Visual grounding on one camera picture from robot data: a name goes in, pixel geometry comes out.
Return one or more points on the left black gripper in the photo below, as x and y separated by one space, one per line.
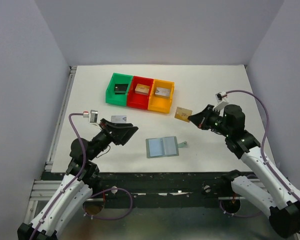
121 132

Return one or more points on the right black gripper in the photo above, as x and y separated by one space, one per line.
200 119

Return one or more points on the silver credit card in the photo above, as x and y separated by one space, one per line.
118 119

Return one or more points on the gold credit card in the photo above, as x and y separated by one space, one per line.
183 114

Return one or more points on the green leather card holder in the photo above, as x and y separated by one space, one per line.
163 147

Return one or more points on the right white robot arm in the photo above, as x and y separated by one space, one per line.
280 200

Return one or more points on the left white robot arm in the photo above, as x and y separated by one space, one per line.
78 184

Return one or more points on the black card stack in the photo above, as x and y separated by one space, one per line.
120 88

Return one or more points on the copper card stack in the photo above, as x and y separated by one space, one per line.
142 89

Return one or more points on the silver card stack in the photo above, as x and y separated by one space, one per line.
162 92

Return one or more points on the red plastic bin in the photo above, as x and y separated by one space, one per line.
136 100

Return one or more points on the yellow plastic bin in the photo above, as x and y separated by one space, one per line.
159 103

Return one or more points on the green plastic bin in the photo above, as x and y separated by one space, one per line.
110 97

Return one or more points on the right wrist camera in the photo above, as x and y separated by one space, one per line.
222 101

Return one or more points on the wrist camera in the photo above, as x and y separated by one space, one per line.
92 116
222 101

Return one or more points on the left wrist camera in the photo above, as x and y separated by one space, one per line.
92 116

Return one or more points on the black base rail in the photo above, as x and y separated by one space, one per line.
166 190

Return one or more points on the aluminium frame rail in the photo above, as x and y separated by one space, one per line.
45 173

